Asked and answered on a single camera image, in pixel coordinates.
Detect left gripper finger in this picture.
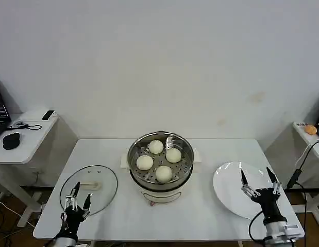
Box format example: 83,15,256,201
65,182,81,207
81,193,93,216

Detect white side desk with monitor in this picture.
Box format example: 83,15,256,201
0,112,59,228

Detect white round plate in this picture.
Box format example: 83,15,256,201
212,161,278,220

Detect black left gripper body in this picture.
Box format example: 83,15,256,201
60,204,87,239

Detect black computer mouse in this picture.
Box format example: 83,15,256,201
2,132,21,150

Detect white desk cable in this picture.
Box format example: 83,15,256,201
298,144,313,165

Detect white side desk with orange object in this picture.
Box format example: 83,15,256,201
292,121,319,227

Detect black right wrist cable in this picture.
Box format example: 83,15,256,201
248,210,267,242

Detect white electric cooker pot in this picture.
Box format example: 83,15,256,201
120,149,203,206

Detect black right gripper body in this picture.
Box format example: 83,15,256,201
255,187,288,224

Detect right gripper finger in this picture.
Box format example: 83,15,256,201
241,169,259,198
267,167,282,195

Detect flat white box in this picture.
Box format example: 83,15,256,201
20,110,57,121

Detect glass lid with cream handle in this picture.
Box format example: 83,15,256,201
59,165,119,217

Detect steel perforated steamer basket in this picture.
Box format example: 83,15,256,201
127,131,194,184

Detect white floor cable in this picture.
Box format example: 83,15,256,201
0,198,26,214

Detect black looped cable with plug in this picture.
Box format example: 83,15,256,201
7,120,43,131

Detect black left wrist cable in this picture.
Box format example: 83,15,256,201
44,212,66,246

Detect black cable with adapter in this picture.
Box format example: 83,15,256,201
285,138,319,214

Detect white steamed bun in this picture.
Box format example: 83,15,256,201
155,165,173,183
165,148,182,164
148,140,164,154
136,155,154,171

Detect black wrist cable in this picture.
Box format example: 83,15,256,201
248,210,267,242
44,212,66,246

